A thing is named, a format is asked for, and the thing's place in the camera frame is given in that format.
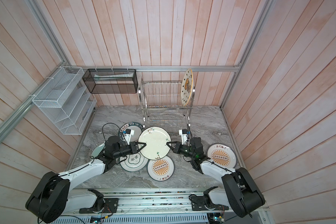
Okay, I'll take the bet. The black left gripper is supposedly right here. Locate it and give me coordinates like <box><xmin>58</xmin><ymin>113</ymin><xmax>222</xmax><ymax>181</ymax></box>
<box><xmin>113</xmin><ymin>141</ymin><xmax>147</xmax><ymax>159</ymax></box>

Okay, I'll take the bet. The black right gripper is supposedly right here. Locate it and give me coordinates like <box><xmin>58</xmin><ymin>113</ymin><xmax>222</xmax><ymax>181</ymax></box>
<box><xmin>167</xmin><ymin>142</ymin><xmax>197</xmax><ymax>161</ymax></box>

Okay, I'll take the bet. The cream plate with berry sprigs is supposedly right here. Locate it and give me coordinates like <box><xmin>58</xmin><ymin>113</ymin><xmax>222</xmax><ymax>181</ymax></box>
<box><xmin>138</xmin><ymin>127</ymin><xmax>171</xmax><ymax>160</ymax></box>

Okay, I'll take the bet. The cat and stars orange-rim plate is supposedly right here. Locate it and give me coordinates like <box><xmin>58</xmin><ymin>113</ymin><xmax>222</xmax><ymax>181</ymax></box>
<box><xmin>180</xmin><ymin>68</ymin><xmax>194</xmax><ymax>106</ymax></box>

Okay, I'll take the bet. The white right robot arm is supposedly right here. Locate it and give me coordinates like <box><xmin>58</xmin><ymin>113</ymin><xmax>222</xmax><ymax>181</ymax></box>
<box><xmin>166</xmin><ymin>137</ymin><xmax>266</xmax><ymax>217</ymax></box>

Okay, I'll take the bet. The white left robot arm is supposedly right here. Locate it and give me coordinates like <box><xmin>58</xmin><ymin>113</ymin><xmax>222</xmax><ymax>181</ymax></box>
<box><xmin>25</xmin><ymin>136</ymin><xmax>146</xmax><ymax>224</ymax></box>

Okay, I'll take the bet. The stainless steel dish rack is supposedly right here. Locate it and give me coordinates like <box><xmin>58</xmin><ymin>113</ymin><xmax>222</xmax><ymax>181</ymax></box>
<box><xmin>138</xmin><ymin>80</ymin><xmax>195</xmax><ymax>134</ymax></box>

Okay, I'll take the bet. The dark-rim lettered white plate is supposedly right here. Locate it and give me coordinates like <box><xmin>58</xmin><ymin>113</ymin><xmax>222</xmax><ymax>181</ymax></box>
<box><xmin>118</xmin><ymin>122</ymin><xmax>143</xmax><ymax>142</ymax></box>

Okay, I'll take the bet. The white plate with flower outline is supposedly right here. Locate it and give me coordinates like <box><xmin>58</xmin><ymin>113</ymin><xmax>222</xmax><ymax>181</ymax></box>
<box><xmin>119</xmin><ymin>152</ymin><xmax>149</xmax><ymax>172</ymax></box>

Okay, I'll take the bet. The orange sunburst plate centre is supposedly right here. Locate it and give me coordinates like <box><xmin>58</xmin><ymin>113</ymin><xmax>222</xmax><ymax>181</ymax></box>
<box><xmin>147</xmin><ymin>156</ymin><xmax>175</xmax><ymax>182</ymax></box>

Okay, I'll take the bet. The orange sunburst plate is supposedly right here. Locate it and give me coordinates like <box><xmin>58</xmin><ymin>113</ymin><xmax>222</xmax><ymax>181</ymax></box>
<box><xmin>207</xmin><ymin>143</ymin><xmax>238</xmax><ymax>168</ymax></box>
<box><xmin>147</xmin><ymin>156</ymin><xmax>175</xmax><ymax>182</ymax></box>

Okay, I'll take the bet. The pale green plate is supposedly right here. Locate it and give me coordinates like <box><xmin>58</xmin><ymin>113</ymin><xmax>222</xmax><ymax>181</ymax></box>
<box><xmin>90</xmin><ymin>143</ymin><xmax>105</xmax><ymax>159</ymax></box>

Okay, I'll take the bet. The orange sunburst plate right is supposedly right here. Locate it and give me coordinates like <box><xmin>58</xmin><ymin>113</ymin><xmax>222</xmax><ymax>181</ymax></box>
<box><xmin>207</xmin><ymin>143</ymin><xmax>238</xmax><ymax>168</ymax></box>

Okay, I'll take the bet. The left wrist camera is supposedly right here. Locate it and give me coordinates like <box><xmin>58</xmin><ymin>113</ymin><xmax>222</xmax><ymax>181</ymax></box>
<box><xmin>122</xmin><ymin>129</ymin><xmax>134</xmax><ymax>145</ymax></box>

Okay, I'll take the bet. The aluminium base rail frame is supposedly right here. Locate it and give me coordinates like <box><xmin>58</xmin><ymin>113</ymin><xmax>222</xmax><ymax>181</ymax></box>
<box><xmin>54</xmin><ymin>188</ymin><xmax>274</xmax><ymax>224</ymax></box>

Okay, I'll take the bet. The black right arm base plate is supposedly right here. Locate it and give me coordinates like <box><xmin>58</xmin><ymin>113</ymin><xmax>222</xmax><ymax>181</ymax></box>
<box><xmin>189</xmin><ymin>194</ymin><xmax>229</xmax><ymax>211</ymax></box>

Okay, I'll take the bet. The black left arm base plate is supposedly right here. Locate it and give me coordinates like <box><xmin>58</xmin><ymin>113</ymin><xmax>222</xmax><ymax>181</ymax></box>
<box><xmin>79</xmin><ymin>198</ymin><xmax>119</xmax><ymax>214</ymax></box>

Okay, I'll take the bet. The black mesh wall basket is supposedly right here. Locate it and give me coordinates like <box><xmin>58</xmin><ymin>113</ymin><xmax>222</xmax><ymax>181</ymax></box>
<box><xmin>83</xmin><ymin>68</ymin><xmax>138</xmax><ymax>94</ymax></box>

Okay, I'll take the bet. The white wire mesh shelf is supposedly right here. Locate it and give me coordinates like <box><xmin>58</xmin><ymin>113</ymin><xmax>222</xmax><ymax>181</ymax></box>
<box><xmin>33</xmin><ymin>67</ymin><xmax>97</xmax><ymax>135</ymax></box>

